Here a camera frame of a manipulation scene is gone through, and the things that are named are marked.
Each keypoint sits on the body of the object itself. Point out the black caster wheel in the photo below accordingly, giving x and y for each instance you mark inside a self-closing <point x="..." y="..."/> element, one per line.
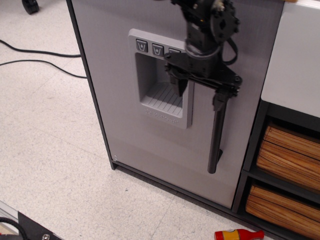
<point x="30" y="6"/>

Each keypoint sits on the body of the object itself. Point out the dark grey fridge cabinet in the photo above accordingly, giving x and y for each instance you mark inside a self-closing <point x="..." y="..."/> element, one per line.
<point x="250" y="174"/>

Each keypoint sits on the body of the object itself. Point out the wooden countertop edge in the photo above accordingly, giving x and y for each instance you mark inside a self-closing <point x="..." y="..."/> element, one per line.
<point x="291" y="1"/>

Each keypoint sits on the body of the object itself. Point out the lower wooden basket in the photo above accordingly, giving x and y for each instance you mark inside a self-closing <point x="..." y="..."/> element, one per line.
<point x="284" y="211"/>

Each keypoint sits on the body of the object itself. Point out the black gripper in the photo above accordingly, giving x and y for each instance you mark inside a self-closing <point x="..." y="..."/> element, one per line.
<point x="210" y="72"/>

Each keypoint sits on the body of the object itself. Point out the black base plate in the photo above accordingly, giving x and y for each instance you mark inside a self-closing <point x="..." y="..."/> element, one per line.
<point x="34" y="230"/>

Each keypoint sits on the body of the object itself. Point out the aluminium rail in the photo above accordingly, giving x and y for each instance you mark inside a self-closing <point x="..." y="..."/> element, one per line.
<point x="8" y="212"/>

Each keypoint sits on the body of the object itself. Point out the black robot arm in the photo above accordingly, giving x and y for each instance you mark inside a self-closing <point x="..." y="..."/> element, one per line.
<point x="209" y="25"/>

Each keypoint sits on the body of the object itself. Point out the upper wooden basket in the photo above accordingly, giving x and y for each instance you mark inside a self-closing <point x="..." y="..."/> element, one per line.
<point x="292" y="155"/>

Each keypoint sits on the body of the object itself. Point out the grey water dispenser panel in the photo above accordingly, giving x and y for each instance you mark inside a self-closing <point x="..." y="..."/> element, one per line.
<point x="156" y="97"/>

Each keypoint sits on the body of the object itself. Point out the red toy ketchup bottle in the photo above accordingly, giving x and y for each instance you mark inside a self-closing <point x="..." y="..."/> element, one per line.
<point x="239" y="234"/>

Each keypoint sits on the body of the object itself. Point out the wooden basket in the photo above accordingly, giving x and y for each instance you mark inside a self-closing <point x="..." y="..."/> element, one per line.
<point x="284" y="211"/>
<point x="292" y="155"/>

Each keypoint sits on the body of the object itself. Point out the black bar door handle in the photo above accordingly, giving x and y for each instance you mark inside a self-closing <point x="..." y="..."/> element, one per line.
<point x="215" y="151"/>

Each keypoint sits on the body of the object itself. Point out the grey toy fridge door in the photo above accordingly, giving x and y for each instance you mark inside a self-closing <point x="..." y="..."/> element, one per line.
<point x="170" y="154"/>

